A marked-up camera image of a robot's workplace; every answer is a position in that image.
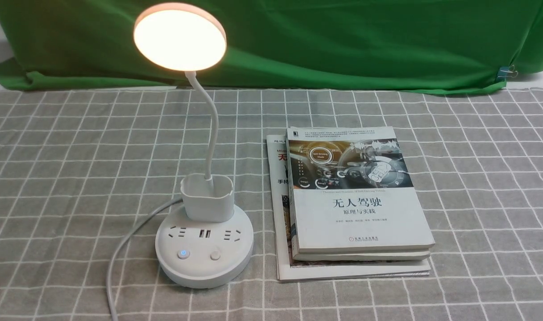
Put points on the white desk lamp with socket base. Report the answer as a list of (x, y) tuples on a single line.
[(208, 240)]

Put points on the white self-driving textbook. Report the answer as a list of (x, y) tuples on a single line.
[(351, 192)]

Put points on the magazine under the books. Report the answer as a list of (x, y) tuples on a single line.
[(290, 270)]

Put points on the green backdrop cloth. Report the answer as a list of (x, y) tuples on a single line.
[(426, 46)]

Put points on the grey checked tablecloth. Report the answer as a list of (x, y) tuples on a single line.
[(79, 168)]

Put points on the blue binder clip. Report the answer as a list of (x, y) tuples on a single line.
[(505, 73)]

